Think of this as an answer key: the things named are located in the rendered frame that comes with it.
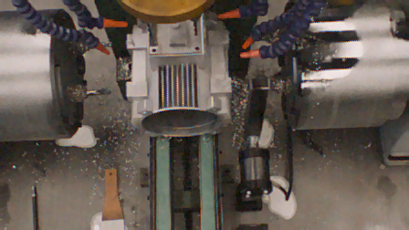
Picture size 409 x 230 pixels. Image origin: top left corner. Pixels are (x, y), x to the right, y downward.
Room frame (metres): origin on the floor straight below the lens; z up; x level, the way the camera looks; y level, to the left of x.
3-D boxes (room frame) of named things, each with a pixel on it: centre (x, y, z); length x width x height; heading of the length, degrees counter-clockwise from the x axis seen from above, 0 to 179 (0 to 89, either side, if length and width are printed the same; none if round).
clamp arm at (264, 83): (0.36, -0.09, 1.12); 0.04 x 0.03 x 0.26; 177
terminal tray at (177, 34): (0.53, 0.03, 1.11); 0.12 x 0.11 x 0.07; 178
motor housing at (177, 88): (0.49, 0.04, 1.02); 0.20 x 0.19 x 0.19; 178
